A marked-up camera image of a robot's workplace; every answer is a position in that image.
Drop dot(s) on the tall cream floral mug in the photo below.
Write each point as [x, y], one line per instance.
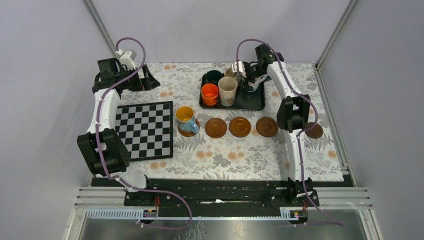
[227, 87]

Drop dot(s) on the orange mug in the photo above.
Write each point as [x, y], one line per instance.
[210, 94]

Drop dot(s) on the brown wooden coaster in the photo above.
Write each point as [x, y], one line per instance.
[216, 128]
[267, 127]
[189, 128]
[240, 127]

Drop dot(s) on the blue mug yellow inside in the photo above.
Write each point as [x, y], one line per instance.
[184, 113]

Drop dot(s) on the aluminium frame rail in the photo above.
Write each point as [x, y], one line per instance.
[330, 198]

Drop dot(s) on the dark green mug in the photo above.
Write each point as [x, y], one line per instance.
[213, 77]

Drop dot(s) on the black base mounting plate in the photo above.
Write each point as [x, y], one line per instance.
[218, 198]

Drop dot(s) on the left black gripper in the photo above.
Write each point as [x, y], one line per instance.
[147, 83]

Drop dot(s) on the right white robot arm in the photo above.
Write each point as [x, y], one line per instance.
[292, 116]

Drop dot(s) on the dark wooden coaster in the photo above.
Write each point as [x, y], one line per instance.
[315, 132]

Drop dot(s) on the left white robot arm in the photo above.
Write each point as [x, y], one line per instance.
[104, 152]

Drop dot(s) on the black white chessboard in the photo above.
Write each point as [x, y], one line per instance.
[146, 130]

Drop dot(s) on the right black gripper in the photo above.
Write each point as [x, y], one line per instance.
[246, 80]

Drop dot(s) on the white mug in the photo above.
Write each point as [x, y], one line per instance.
[255, 82]

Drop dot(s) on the beige mug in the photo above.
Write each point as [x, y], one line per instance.
[229, 73]

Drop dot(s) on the floral table cloth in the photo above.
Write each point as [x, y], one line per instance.
[253, 157]

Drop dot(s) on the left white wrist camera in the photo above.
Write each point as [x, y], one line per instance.
[127, 58]

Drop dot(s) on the white slotted cable duct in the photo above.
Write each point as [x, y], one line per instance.
[142, 214]

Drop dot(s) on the black serving tray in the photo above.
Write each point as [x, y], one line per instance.
[254, 101]

